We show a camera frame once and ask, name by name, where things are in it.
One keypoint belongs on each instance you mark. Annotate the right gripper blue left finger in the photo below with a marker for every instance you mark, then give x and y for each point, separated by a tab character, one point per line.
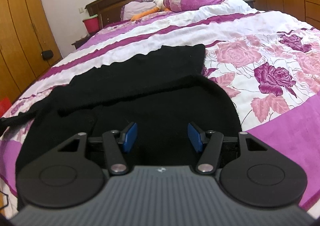
123	140

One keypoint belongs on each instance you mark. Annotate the dark wooden nightstand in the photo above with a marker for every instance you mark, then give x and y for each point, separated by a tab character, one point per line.
77	44

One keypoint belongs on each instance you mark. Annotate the red plastic bucket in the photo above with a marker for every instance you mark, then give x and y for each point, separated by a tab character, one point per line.
92	24

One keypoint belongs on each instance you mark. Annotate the small black bag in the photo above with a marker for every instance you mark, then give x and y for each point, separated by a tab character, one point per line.
47	54

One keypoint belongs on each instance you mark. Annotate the white orange plush toy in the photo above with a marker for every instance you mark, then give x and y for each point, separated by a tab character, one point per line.
159	6

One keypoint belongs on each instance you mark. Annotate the red object on floor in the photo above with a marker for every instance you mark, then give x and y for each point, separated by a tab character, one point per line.
5	104

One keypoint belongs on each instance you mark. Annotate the purple floral bed quilt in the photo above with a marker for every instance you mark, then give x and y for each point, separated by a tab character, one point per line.
267	63

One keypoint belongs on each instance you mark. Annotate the black knit cardigan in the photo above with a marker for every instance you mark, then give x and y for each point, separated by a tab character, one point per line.
162	92

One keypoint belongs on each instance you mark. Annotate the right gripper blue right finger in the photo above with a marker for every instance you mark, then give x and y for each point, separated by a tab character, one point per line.
201	139

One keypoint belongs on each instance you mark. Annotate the lilac pillow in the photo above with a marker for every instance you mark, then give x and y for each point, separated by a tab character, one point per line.
133	8

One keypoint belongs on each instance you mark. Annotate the brown wooden wardrobe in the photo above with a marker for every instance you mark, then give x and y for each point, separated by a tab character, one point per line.
25	33

